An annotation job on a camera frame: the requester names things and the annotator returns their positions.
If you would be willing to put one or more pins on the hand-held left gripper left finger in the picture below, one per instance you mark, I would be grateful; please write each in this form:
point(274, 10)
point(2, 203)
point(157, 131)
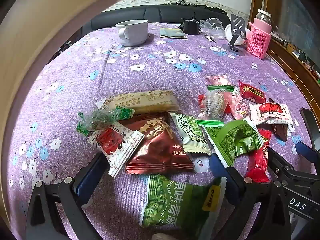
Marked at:
point(86, 182)

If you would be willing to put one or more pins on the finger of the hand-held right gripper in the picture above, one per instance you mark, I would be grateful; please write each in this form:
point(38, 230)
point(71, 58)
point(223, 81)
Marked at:
point(277, 160)
point(308, 130)

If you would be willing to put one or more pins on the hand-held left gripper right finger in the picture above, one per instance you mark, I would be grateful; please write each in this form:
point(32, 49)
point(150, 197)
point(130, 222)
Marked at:
point(217, 166)

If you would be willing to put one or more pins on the long red snack packet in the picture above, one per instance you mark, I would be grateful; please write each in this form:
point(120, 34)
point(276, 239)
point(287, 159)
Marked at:
point(258, 162)

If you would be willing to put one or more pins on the white red snack packet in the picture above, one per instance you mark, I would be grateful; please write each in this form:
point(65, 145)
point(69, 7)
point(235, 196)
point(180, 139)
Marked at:
point(117, 142)
point(272, 112)

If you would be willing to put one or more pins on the large green pea packet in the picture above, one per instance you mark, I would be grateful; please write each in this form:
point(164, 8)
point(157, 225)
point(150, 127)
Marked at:
point(175, 205)

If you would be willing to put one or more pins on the dark red snack packet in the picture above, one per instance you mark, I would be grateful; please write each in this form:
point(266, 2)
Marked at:
point(160, 152)

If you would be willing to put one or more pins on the clear green candy wrapper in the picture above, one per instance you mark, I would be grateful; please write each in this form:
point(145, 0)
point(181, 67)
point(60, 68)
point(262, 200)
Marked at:
point(100, 120)
point(213, 102)

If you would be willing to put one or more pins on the dark brown snack packet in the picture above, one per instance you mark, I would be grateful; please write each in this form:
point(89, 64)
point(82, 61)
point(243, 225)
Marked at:
point(281, 131)

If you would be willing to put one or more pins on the cream green snack packet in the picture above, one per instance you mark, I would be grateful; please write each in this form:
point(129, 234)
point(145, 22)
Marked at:
point(192, 135)

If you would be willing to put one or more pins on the pink snack packet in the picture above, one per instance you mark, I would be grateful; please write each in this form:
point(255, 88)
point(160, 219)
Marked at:
point(220, 80)
point(237, 105)

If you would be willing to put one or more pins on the red candy packet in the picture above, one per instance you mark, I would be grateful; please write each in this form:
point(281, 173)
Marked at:
point(252, 92)

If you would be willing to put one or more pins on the wooden cabinet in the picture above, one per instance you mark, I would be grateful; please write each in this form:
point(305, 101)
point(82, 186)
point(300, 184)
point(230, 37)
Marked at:
point(295, 62)

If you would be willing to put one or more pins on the beige biscuit packet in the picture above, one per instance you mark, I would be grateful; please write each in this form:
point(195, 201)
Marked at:
point(150, 101)

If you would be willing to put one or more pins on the pink knit-sleeved bottle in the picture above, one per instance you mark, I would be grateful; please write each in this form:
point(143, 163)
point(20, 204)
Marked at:
point(260, 38)

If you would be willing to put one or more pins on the purple floral tablecloth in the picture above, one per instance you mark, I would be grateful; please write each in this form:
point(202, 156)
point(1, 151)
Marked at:
point(150, 75)

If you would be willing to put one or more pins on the white round container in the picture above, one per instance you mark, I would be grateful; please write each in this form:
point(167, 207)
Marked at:
point(228, 33)

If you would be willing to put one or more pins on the black phone stand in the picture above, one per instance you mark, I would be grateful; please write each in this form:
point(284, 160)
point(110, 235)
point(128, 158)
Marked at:
point(237, 23)

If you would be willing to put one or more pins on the nail clipper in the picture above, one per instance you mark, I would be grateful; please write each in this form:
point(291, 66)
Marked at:
point(210, 38)

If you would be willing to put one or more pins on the clear plastic cup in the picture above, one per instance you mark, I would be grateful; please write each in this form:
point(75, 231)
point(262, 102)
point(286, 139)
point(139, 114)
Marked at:
point(218, 32)
point(212, 22)

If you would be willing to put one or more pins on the green booklet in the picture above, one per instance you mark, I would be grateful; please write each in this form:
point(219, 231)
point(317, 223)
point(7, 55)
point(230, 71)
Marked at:
point(172, 33)

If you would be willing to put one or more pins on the small black device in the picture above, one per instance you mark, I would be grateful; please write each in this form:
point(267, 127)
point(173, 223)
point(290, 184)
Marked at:
point(191, 27)

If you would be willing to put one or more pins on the white cup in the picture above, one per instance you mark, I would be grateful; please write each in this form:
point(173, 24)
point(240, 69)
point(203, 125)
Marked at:
point(135, 33)

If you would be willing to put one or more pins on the black leather sofa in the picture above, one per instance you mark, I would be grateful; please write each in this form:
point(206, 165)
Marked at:
point(150, 13)

